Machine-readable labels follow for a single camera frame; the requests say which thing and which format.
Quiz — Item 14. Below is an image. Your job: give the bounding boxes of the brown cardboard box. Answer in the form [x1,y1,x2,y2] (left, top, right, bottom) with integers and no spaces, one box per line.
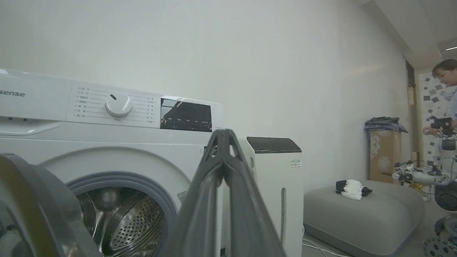
[369,129,402,184]

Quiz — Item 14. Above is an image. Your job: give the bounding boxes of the white washing machine dial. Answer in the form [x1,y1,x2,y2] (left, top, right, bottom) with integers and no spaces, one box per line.
[105,93,133,118]

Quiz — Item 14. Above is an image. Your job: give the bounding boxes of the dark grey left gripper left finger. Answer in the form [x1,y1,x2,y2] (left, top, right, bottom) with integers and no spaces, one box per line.
[161,129,226,257]

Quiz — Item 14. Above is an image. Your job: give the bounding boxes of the round washing machine door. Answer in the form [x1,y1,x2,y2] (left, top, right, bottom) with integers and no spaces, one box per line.
[0,153,102,257]

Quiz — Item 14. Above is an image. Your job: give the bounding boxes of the person in light blue shirt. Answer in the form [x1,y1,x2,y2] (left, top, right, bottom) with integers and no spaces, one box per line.
[423,59,457,136]

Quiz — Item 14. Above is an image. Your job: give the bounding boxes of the white front-load washing machine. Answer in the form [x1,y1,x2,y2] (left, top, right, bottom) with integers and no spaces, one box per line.
[0,68,225,257]

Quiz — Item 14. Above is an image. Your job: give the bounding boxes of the black and white clothing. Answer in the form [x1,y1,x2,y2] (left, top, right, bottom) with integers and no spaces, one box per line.
[335,179,373,201]

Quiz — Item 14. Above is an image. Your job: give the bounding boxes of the folded dark grey clothes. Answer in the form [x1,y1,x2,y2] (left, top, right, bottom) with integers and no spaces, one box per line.
[364,116,408,133]

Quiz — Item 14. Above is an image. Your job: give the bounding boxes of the white robot with black camera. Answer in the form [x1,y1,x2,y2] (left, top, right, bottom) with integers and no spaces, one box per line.
[381,115,457,257]

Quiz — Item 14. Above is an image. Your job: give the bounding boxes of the white air purifier black top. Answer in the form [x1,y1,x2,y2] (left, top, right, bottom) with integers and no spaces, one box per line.
[221,136,304,257]

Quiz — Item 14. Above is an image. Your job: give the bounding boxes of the white floor cable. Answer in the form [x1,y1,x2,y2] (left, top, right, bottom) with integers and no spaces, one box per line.
[302,225,352,257]

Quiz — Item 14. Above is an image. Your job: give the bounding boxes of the grey cushioned sofa seat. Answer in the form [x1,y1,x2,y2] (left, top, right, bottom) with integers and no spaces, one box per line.
[303,180,425,256]

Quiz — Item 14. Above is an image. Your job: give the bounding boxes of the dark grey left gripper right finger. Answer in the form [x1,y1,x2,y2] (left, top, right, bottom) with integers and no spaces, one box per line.
[222,129,287,257]

